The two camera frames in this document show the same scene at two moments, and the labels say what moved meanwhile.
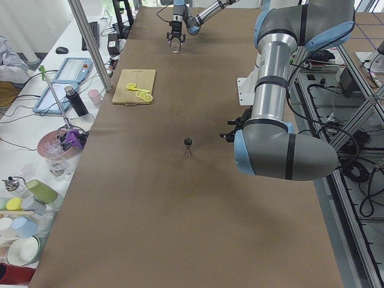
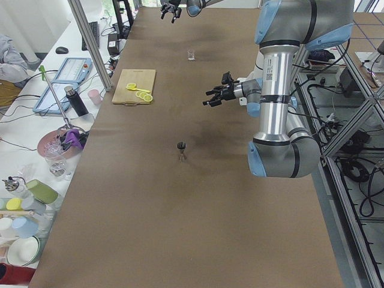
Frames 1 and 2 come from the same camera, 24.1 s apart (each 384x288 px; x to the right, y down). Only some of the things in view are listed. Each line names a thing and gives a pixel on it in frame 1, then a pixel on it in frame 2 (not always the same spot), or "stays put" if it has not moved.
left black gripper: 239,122 → 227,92
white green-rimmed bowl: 23,251 stays put
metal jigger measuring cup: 188,141 → 182,146
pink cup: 95,95 stays put
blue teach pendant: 74,71 stays put
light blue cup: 26,227 stays put
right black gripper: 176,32 → 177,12
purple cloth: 74,138 stays put
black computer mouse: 61,50 stays put
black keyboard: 95,28 stays put
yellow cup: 14,204 stays put
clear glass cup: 176,45 → 191,55
